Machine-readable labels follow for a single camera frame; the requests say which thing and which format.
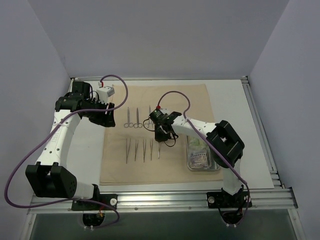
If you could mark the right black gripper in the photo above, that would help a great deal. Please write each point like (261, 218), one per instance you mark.
(161, 128)

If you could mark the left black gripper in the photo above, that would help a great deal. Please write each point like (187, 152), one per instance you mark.
(100, 116)

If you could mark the silver ring-handled hemostat clamp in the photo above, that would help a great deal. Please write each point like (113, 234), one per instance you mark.
(148, 123)

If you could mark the curved tip silver tweezers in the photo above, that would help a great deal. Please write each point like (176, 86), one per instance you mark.
(151, 148)

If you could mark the straight silver tweezers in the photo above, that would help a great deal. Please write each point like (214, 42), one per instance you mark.
(144, 148)
(136, 149)

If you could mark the surgical scissors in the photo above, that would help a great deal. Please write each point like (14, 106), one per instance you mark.
(128, 123)

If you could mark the surgical forceps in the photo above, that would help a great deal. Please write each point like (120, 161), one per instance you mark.
(127, 149)

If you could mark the beige cloth wrap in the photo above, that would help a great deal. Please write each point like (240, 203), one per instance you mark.
(172, 166)

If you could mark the metal instrument tray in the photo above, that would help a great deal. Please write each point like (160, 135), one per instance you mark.
(213, 166)

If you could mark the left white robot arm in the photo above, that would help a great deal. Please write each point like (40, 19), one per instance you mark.
(49, 177)

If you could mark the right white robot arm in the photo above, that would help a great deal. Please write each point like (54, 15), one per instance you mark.
(224, 143)

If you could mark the green gauze packet left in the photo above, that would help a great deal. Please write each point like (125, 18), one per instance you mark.
(196, 144)

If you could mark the purple printed sterile packet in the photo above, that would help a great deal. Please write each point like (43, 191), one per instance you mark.
(198, 160)

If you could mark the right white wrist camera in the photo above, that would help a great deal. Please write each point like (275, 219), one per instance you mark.
(164, 110)

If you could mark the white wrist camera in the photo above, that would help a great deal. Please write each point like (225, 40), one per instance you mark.
(104, 92)
(164, 110)

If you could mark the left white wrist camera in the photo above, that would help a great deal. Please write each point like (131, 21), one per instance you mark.
(104, 92)

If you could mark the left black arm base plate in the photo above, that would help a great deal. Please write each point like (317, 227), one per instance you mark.
(102, 202)

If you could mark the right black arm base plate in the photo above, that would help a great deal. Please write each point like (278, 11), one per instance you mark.
(223, 200)

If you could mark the right side aluminium rail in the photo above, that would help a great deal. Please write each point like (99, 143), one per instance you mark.
(261, 134)

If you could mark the aluminium rail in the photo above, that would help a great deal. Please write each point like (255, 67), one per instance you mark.
(175, 201)
(261, 134)

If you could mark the front aluminium rail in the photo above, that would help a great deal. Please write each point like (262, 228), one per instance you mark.
(175, 201)

